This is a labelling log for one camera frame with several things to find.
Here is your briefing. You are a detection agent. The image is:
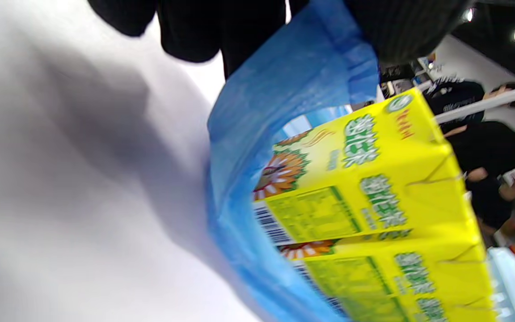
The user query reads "person's left hand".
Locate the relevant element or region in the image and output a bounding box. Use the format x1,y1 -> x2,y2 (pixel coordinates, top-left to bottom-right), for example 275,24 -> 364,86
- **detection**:
88,0 -> 473,81

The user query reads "blue plastic bag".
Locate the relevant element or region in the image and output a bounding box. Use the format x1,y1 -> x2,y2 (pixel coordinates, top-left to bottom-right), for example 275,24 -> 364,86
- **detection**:
206,0 -> 381,322

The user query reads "yellow chrysanthemum tea package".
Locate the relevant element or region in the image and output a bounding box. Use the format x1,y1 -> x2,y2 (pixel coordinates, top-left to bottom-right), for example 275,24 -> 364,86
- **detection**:
252,87 -> 482,246
279,236 -> 498,322

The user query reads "white metal pole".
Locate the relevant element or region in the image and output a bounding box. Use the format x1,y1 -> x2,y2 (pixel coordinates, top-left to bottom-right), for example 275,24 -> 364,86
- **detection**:
434,80 -> 515,125

